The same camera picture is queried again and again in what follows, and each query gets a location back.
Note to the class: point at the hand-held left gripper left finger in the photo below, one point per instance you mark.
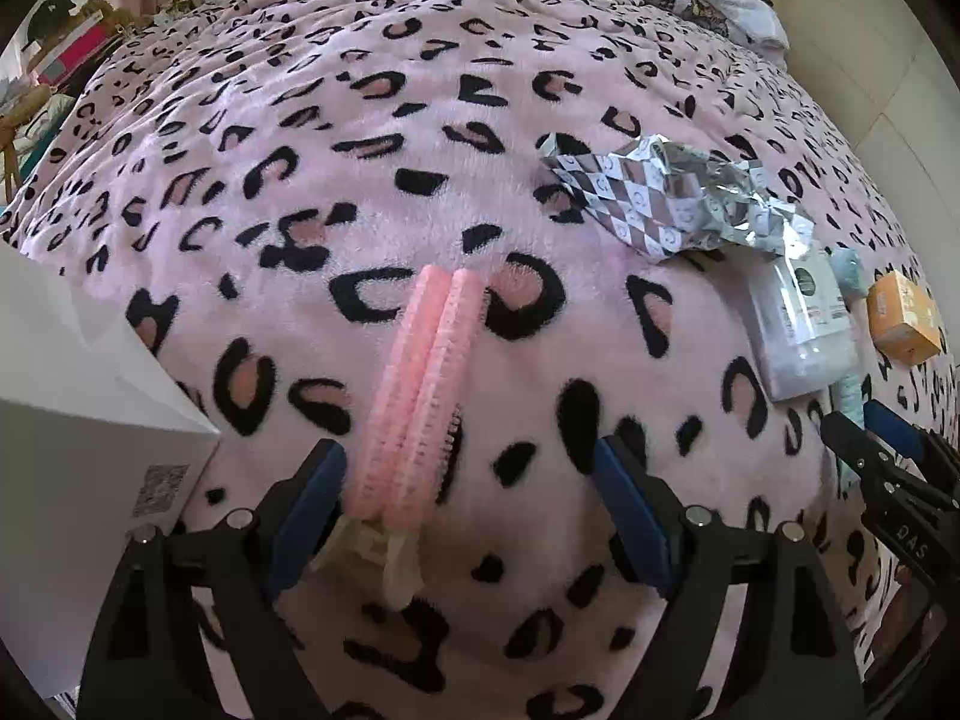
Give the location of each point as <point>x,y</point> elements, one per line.
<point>307,510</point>

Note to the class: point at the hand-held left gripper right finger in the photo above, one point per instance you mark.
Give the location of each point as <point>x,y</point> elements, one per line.
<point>634,517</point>

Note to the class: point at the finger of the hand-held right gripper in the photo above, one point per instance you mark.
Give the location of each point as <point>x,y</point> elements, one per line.
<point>851,439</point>
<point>892,424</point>

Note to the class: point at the pale teal tube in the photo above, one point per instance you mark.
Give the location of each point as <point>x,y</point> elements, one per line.
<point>844,394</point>

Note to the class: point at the orange carton box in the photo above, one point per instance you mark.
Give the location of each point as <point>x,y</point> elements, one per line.
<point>904,315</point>

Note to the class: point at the clear cotton swab pack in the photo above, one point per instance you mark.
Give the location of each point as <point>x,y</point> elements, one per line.
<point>802,337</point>

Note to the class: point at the pink hair roller clip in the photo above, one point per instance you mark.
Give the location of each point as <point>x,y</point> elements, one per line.
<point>420,405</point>

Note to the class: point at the small grey blue pouch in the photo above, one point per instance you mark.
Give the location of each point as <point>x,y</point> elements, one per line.
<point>847,270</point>

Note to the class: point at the white cardboard box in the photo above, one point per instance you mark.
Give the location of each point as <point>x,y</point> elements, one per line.
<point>75,465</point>

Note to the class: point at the silver foil bag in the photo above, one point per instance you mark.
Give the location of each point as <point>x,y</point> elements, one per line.
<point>660,195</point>

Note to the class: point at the cream wardrobe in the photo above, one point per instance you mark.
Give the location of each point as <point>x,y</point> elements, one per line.
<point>862,30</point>

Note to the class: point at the pink leopard print blanket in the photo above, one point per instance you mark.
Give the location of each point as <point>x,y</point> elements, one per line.
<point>450,127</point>

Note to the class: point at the pile of clothes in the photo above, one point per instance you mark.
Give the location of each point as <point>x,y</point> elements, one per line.
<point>45,116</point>

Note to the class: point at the pink shoebox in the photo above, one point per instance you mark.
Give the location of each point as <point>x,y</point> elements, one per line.
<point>75,49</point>

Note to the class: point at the brown plush toy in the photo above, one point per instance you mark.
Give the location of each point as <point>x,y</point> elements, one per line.
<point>105,11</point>

